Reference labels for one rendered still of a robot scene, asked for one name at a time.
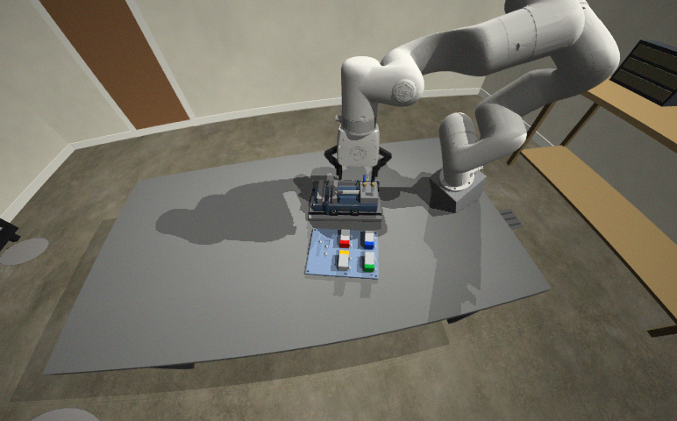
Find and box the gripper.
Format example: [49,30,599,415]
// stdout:
[324,124,392,182]

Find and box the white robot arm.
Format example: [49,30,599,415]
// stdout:
[336,0,620,191]

